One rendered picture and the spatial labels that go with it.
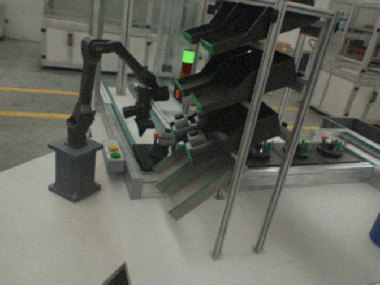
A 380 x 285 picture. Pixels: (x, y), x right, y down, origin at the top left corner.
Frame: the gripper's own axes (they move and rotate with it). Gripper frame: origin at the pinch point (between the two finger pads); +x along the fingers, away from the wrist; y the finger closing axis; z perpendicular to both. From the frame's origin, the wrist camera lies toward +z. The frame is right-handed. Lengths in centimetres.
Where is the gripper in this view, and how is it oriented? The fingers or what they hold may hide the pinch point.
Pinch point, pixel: (141, 129)
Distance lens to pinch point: 139.4
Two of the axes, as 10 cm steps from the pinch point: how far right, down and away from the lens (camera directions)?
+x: -1.7, 9.0, 4.0
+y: 3.6, 4.3, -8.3
